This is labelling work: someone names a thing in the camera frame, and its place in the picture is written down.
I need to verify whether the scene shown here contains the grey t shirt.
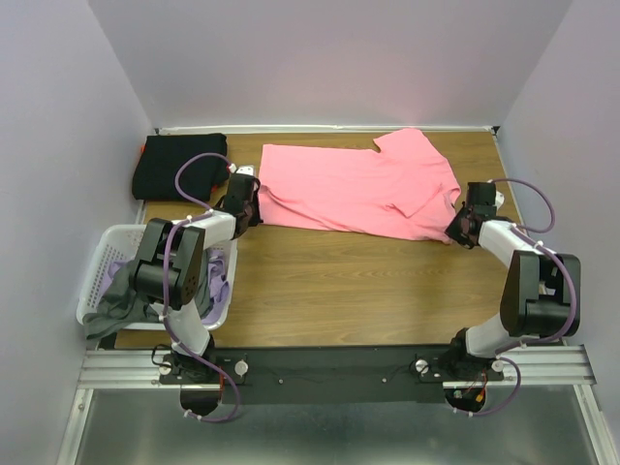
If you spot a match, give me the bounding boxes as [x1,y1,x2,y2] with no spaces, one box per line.
[82,251,214,340]

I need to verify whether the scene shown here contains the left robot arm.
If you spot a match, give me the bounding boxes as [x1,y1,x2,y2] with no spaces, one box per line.
[129,165,262,383]

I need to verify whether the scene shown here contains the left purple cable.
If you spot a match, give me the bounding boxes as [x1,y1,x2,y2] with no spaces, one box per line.
[162,152,243,422]

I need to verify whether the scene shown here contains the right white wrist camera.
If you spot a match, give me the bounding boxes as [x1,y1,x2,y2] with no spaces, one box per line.
[494,191,505,209]

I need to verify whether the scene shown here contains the white wall base trim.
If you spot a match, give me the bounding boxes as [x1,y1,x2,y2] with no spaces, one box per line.
[155,124,497,136]

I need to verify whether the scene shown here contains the white plastic laundry basket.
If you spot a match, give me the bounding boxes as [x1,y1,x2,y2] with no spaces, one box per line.
[76,225,237,330]

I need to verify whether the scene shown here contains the aluminium extrusion rail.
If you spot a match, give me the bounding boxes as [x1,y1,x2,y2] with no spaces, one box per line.
[77,345,596,389]

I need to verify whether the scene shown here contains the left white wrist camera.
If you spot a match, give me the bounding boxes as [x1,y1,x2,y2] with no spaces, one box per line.
[229,164,256,179]

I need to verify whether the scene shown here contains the black folded t shirt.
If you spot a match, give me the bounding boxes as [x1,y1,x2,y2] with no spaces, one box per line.
[131,133,230,202]

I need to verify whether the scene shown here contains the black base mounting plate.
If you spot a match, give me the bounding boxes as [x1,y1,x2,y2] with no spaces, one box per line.
[156,344,504,411]

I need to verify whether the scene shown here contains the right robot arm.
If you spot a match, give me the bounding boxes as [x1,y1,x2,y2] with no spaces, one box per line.
[445,179,581,380]

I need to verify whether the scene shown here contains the pink t shirt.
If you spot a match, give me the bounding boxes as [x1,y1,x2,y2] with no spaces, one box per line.
[259,128,461,243]

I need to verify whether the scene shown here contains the lavender t shirt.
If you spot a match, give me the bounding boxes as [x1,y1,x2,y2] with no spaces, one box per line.
[101,248,231,325]

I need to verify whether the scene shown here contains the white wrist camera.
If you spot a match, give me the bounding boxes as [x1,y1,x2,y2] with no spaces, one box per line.
[229,164,256,179]
[494,191,505,209]

